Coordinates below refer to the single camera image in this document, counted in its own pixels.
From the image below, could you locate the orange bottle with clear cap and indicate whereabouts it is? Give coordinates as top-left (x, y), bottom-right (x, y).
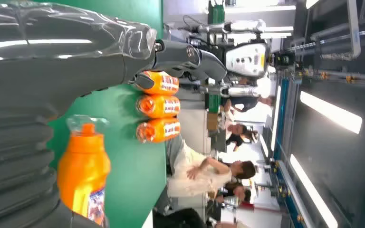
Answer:
top-left (135, 94), bottom-right (181, 119)
top-left (57, 114), bottom-right (112, 227)
top-left (134, 70), bottom-right (180, 96)
top-left (135, 118), bottom-right (181, 144)

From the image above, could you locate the brown cardboard box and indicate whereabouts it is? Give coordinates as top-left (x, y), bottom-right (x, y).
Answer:
top-left (206, 113), bottom-right (219, 131)

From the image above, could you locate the person seated in chair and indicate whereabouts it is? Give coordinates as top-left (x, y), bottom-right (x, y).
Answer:
top-left (166, 135), bottom-right (257, 199)

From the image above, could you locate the background humanoid robot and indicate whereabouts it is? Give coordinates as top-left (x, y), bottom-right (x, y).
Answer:
top-left (182, 19), bottom-right (297, 99)

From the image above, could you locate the person at white desk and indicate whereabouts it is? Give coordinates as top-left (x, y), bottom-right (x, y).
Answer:
top-left (152, 208), bottom-right (208, 228)

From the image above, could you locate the narrow ceiling light strip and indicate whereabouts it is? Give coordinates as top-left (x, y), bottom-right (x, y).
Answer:
top-left (270, 85), bottom-right (282, 152)

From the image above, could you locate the long ceiling light panel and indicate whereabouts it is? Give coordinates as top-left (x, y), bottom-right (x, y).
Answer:
top-left (299, 91), bottom-right (363, 135)
top-left (289, 154), bottom-right (339, 228)

